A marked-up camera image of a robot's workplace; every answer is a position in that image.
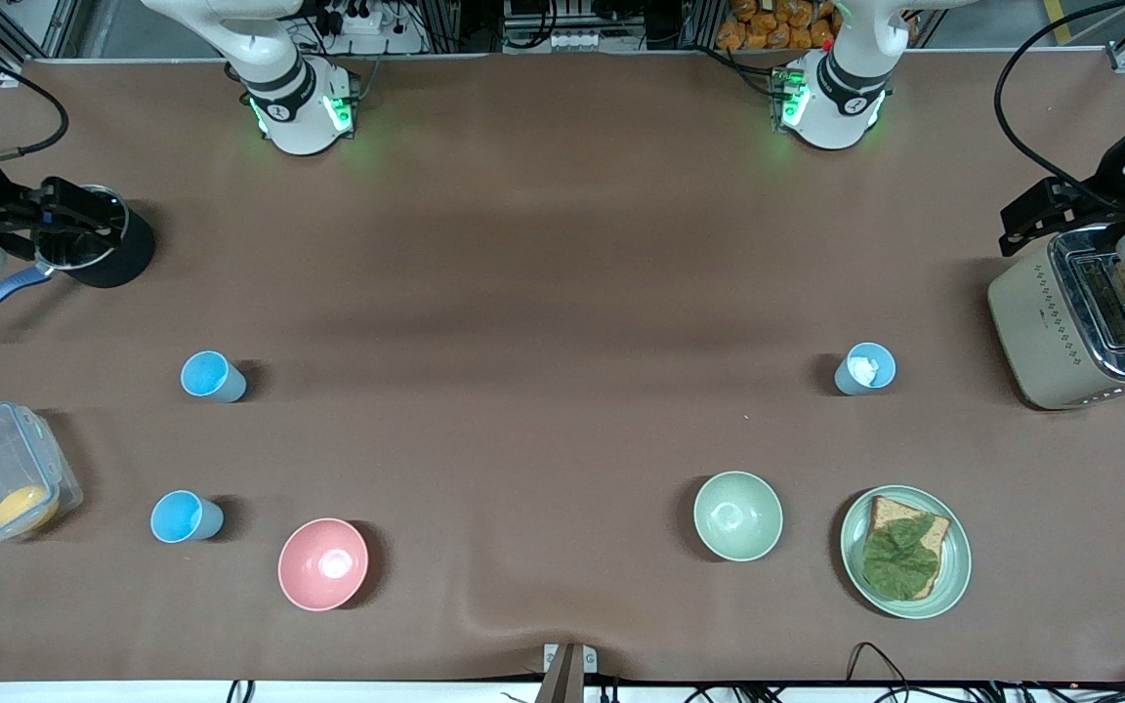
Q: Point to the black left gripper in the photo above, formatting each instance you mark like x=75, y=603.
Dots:
x=1103, y=191

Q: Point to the blue plastic cup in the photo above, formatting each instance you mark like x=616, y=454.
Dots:
x=211, y=376
x=182, y=517
x=855, y=384

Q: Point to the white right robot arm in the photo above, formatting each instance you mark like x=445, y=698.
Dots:
x=294, y=107

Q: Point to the beige chrome toaster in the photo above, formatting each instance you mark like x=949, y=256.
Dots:
x=1031, y=332

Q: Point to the white crumpled object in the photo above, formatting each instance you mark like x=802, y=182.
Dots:
x=863, y=370

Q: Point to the orange yellow food piece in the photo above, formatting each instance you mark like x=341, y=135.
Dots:
x=25, y=508

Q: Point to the brown bread slice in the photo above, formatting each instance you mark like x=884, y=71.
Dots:
x=890, y=513

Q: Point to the bag of orange snacks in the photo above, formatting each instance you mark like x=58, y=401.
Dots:
x=777, y=24

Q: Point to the white power strip with plugs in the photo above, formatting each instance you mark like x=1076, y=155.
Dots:
x=355, y=20

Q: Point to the green lettuce leaf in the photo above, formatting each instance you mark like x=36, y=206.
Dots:
x=899, y=561

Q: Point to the pale green plate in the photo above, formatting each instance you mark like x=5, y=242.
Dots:
x=953, y=576

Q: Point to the pale green bowl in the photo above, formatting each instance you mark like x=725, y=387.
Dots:
x=738, y=516

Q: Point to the pink bowl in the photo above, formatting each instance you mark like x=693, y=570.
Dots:
x=323, y=566

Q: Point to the white multi socket strip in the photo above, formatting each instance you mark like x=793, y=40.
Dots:
x=579, y=40

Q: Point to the brown table cloth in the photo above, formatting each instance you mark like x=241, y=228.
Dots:
x=523, y=439

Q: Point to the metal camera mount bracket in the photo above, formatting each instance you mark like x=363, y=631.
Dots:
x=567, y=659

